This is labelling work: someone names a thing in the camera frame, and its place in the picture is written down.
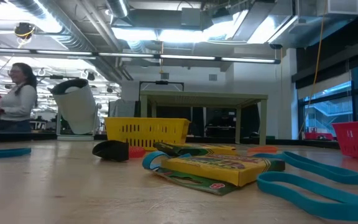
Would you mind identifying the green crayon package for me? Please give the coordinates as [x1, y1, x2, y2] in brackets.
[153, 167, 239, 197]

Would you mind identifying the white work table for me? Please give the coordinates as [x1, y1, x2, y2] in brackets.
[29, 118, 47, 131]

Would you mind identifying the long ceiling light bar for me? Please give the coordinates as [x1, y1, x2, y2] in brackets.
[0, 46, 282, 65]

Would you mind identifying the red cart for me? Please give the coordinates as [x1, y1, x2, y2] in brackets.
[303, 126, 336, 141]

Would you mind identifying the orange rubber band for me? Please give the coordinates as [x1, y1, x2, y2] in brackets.
[247, 146, 279, 154]

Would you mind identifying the person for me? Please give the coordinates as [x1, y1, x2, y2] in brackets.
[0, 62, 39, 134]

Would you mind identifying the yellow plastic basket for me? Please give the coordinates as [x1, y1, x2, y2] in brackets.
[104, 116, 191, 152]

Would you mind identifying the yellow Crayola crayon box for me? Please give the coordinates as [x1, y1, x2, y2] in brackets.
[160, 154, 287, 188]
[153, 141, 239, 157]

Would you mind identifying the red plastic basket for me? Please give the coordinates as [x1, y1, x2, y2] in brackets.
[331, 119, 358, 162]

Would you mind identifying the yellow hanging cable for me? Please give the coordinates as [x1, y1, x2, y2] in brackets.
[299, 0, 328, 136]

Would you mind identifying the grey cloth cover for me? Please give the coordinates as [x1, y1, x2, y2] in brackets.
[108, 99, 137, 118]

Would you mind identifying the black ceiling cord reel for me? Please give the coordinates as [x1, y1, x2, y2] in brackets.
[13, 22, 37, 40]

